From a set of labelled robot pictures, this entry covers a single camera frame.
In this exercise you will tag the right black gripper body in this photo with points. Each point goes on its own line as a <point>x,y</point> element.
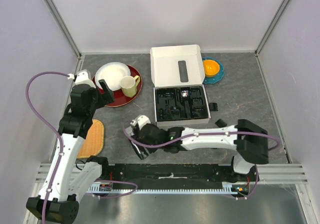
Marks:
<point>136,138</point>

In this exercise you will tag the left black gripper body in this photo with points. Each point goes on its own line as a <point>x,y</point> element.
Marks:
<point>98,101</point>

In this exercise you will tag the black silver hair clipper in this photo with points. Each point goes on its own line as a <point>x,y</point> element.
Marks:
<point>185,100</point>

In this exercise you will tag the black comb guard attachment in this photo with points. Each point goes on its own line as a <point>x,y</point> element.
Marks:
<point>213,106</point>

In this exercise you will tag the black comb guard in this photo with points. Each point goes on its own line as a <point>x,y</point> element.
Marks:
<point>220,123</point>

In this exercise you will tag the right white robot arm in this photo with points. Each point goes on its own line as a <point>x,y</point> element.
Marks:
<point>246,138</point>

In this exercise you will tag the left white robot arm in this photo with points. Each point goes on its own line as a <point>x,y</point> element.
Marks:
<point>59,198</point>

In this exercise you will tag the dark red round tray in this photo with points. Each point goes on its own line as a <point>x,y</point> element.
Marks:
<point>120,98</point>

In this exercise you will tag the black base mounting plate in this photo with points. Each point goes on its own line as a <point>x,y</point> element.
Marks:
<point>174,176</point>

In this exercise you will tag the pale yellow mug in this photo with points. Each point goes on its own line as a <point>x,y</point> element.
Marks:
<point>129,85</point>

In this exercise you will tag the white paper plate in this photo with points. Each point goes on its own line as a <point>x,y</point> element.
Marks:
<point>112,73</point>

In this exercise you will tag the woven bamboo tray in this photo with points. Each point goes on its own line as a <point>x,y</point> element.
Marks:
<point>94,141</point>

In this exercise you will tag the white clipper kit box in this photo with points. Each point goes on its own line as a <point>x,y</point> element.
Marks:
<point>164,67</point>

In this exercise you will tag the teal scalloped plate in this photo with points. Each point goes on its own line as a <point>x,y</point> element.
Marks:
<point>217,77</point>

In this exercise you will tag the orange bowl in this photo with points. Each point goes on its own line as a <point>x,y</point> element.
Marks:
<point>211,68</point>

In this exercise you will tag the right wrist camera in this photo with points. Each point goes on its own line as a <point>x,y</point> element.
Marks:
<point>140,121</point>

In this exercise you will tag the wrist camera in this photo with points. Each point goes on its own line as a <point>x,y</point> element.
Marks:
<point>83,77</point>
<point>140,121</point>

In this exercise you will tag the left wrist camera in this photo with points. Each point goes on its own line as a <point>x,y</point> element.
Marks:
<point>83,77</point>

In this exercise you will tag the slotted cable duct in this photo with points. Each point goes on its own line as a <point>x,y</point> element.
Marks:
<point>226,189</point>

